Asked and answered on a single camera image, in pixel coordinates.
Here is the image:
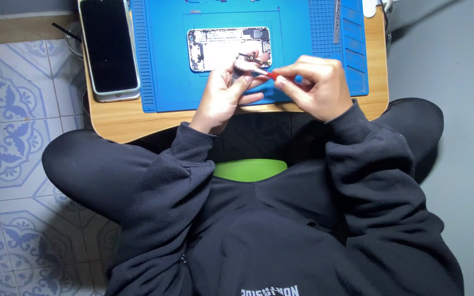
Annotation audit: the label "white object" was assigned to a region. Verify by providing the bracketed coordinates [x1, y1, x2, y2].
[362, 0, 393, 19]

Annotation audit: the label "person's left hand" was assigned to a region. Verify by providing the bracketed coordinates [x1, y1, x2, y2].
[189, 51, 271, 136]

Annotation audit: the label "blue silicone repair mat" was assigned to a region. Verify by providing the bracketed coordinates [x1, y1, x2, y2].
[130, 0, 370, 114]

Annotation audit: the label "metal tweezers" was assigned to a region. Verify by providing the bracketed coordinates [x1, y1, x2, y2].
[333, 0, 342, 44]

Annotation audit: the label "small phone circuit component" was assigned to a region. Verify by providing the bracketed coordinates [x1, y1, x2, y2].
[234, 52, 271, 79]

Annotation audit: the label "red handled screwdriver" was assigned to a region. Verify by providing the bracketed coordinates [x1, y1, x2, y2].
[250, 68, 296, 82]

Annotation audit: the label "green plastic stool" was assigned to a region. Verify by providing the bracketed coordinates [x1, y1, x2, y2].
[213, 159, 289, 183]

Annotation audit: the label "person's black clothed body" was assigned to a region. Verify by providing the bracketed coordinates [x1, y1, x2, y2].
[41, 97, 465, 296]

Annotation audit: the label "opened phone rear housing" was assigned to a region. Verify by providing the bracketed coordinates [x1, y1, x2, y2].
[187, 27, 272, 73]

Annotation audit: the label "black phone screen assembly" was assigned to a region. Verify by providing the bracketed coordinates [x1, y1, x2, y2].
[77, 0, 141, 103]

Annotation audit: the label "person's right hand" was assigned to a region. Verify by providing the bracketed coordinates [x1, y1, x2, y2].
[273, 55, 354, 124]

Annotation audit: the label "small wooden lap table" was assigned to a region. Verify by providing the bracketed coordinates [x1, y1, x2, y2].
[81, 0, 391, 144]

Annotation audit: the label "clear glass bowl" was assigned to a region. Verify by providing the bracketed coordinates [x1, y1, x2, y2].
[64, 21, 85, 61]

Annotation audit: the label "black thin stick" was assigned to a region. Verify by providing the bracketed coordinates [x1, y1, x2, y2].
[52, 22, 83, 42]

